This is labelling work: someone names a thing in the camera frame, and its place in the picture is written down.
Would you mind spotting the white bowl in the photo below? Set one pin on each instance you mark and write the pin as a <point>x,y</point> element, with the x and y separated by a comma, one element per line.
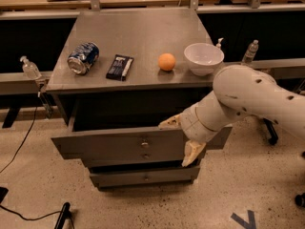
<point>202,58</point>

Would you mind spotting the orange fruit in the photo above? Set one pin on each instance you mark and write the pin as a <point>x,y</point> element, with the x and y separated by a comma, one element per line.
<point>166,62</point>

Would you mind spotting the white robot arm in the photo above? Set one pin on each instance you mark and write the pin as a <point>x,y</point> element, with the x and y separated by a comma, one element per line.
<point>238,91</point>

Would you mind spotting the black snack bar packet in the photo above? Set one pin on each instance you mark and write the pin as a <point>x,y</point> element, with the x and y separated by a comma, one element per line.
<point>120,67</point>

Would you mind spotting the grey drawer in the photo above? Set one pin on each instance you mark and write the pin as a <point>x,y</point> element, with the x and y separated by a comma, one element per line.
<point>106,180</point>
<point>132,157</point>
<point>97,125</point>

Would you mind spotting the blue soda can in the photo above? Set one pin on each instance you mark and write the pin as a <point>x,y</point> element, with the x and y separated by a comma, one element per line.
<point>83,57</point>

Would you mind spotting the black caster wheel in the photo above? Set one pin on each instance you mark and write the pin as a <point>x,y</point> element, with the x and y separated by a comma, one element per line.
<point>300,200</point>

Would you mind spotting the clear water bottle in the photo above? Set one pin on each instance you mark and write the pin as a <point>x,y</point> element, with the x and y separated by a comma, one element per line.
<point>250,53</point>

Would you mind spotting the grey middle drawer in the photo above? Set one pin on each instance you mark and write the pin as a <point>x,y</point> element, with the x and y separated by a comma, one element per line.
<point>132,157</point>

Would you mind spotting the grey drawer cabinet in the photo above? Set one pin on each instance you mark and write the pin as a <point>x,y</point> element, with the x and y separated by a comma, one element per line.
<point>143,34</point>

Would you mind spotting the grey top drawer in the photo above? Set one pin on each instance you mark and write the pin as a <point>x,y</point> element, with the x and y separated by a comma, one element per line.
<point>97,125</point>

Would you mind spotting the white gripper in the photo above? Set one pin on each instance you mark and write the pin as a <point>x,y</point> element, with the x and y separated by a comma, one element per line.
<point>190,124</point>

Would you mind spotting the small white pump bottle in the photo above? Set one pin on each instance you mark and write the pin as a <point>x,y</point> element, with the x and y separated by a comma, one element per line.
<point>218,44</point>

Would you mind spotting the grey bottom drawer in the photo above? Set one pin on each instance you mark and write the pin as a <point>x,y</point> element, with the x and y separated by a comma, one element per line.
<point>106,180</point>

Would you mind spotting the black stand on floor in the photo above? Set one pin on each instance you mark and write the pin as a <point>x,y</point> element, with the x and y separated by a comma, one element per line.
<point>64,214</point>

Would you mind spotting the clear sanitizer pump bottle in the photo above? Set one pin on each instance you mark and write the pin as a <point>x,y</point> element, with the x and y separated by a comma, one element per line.
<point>30,69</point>

